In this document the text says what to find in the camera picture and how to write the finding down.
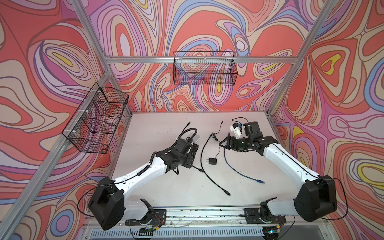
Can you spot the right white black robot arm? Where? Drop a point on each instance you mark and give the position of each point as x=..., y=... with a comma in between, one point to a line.
x=317, y=194

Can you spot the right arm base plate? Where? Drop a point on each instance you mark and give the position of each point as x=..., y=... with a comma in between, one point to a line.
x=262, y=216

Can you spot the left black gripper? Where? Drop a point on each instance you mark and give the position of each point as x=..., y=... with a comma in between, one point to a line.
x=190, y=162

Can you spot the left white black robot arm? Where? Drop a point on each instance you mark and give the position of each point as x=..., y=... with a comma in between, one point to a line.
x=110, y=202

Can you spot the aluminium front rail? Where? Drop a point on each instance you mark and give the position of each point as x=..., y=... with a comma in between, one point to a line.
x=212, y=223

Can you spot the left black wire basket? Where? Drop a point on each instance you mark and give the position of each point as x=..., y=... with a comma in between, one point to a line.
x=100, y=113

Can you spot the rear black wire basket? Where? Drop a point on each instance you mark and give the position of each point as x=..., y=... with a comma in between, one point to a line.
x=204, y=68

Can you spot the black wire basket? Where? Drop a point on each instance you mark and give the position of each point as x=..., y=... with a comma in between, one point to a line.
x=100, y=113
x=204, y=68

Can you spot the white square router box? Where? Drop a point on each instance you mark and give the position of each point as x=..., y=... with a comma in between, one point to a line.
x=196, y=138

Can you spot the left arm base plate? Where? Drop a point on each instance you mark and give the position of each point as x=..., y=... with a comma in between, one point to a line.
x=153, y=218

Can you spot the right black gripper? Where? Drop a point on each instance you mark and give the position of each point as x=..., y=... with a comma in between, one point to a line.
x=233, y=146

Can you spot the black power adapter with cord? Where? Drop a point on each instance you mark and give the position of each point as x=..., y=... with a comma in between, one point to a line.
x=213, y=136

